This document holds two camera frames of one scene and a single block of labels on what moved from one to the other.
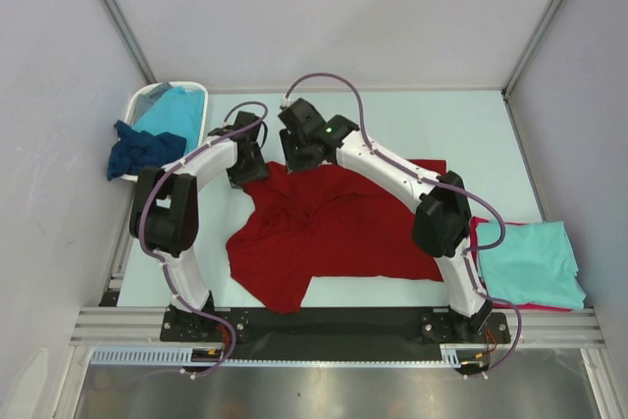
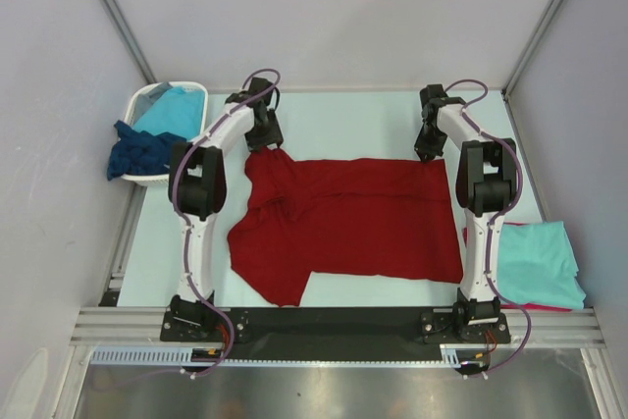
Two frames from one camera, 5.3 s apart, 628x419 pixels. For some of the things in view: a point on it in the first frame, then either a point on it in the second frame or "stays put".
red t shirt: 323,222 stays put
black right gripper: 292,163 -> 428,152
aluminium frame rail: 133,325 stays put
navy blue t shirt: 134,152 stays put
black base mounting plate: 333,336 stays put
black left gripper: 258,172 -> 273,136
